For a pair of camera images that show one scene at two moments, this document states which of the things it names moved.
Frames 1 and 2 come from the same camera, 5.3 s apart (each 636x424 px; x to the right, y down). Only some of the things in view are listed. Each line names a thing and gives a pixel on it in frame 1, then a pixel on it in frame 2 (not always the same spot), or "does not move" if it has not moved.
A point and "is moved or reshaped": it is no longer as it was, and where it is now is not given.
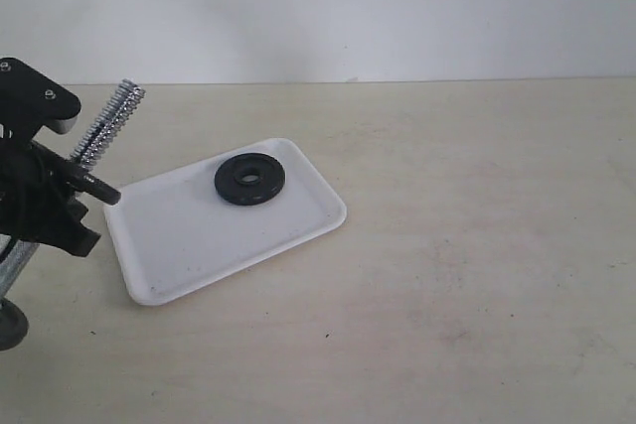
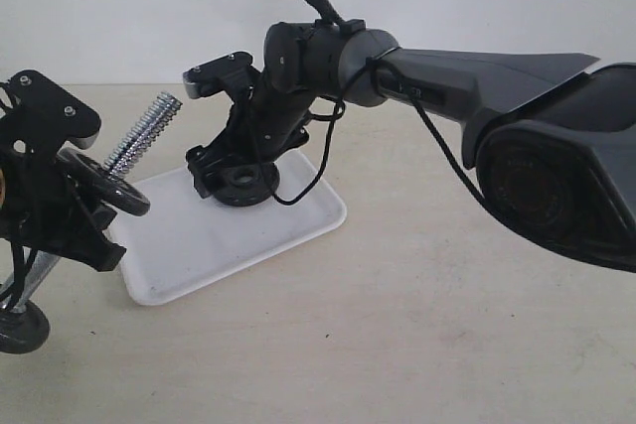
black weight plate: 230,184 does not move
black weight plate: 14,325 is moved or reshaped
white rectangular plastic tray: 174,230 does not move
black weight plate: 95,188 is moved or reshaped
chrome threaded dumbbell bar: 15,254 -> 119,158
